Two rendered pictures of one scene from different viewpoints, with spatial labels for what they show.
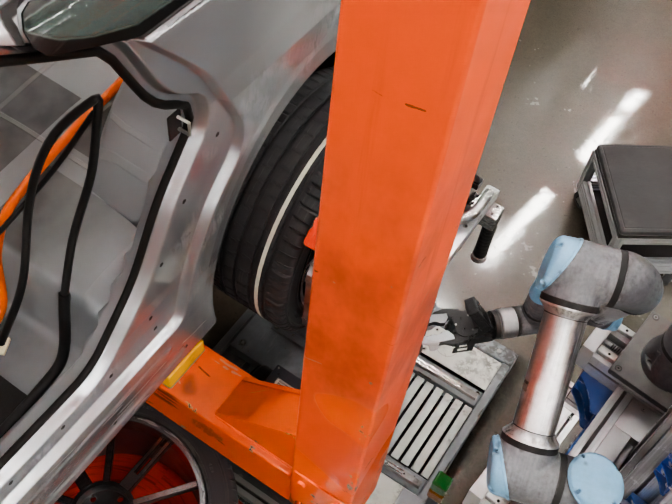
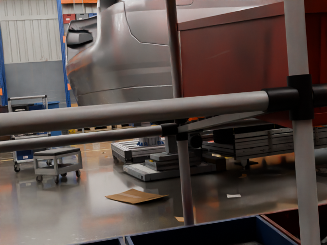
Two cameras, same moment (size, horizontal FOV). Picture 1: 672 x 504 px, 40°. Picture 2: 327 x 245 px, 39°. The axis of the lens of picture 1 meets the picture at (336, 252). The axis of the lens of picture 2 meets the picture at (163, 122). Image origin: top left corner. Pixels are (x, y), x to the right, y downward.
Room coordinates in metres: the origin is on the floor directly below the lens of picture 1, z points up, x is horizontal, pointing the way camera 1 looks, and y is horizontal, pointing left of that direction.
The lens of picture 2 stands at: (5.08, 3.33, 0.82)
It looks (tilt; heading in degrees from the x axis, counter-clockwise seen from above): 3 degrees down; 223
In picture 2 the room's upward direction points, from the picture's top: 5 degrees counter-clockwise
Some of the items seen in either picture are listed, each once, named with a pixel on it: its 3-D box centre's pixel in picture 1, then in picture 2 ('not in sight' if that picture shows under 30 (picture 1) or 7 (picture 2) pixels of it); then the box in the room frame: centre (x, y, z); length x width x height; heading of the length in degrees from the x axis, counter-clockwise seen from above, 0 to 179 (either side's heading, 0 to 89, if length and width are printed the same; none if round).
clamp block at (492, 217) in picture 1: (482, 210); not in sight; (1.44, -0.35, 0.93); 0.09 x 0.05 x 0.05; 63
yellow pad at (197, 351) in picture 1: (166, 350); not in sight; (1.05, 0.38, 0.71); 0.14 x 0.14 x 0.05; 63
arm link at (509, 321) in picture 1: (503, 322); not in sight; (1.20, -0.43, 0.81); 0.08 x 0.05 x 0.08; 18
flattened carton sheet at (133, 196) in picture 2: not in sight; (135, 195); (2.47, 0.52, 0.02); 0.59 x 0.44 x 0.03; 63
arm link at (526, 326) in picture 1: (534, 318); not in sight; (1.22, -0.51, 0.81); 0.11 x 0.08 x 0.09; 108
